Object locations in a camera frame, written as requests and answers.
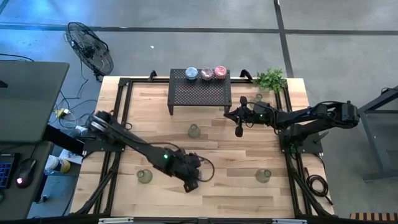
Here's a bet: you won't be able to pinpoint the white yellow container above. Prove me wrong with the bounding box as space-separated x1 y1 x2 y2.
44 154 72 175

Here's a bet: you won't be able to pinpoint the black perforated metal shelf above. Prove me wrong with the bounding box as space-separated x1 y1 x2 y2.
167 68 233 116

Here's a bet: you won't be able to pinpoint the yellow power strip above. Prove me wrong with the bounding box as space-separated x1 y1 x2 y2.
55 107 72 119

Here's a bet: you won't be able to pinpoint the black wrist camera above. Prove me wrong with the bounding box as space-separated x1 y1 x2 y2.
186 154 203 177
253 101 270 113

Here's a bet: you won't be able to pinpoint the red pink patterned tin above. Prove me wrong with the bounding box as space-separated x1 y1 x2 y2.
213 65 228 80

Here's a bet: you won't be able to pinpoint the green potted plant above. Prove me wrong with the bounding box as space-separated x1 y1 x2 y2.
251 67 289 93

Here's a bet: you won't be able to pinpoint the blue glitter ball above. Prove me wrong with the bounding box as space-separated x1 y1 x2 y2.
184 66 199 81

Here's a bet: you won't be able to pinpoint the striped wooden block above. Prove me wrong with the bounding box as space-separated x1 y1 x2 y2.
349 212 398 222

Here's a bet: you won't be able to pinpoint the black floor fan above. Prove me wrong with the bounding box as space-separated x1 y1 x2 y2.
64 21 115 82

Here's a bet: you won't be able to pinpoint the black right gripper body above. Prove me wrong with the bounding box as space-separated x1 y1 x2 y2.
248 101 279 127

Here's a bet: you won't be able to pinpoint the clear glass candlestick holder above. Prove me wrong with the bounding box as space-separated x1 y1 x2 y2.
187 123 201 139
255 168 272 184
249 93 264 108
136 169 154 185

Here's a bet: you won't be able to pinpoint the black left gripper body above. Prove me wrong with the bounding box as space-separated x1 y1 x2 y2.
163 149 188 184

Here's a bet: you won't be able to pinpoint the coiled black cable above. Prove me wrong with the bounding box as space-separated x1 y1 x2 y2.
304 166 334 206

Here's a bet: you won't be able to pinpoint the white power adapter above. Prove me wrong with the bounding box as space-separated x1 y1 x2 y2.
73 124 90 137

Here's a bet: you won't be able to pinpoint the dark metal table frame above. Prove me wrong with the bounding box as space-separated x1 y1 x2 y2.
357 85 398 183

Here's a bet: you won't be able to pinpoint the maroon patterned candle tin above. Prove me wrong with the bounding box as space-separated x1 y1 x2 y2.
200 67 215 82

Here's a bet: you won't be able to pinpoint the black desk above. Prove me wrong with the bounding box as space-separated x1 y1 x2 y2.
0 141 54 222

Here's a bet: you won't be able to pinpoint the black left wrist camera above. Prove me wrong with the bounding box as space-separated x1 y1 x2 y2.
186 154 203 177

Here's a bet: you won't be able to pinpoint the black keyboard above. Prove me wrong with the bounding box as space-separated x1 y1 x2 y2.
0 152 16 190

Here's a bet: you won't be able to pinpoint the black aluminium table frame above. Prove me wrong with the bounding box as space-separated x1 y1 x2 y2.
70 76 336 218

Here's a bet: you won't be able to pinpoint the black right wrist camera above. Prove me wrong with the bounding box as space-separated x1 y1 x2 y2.
253 101 270 113

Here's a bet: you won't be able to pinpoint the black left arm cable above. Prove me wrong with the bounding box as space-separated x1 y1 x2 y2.
146 141 216 184

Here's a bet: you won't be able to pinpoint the white paper sheet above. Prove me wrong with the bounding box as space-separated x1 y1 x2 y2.
58 148 84 165

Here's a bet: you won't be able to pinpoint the black computer mouse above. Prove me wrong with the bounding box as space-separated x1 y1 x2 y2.
14 157 37 190

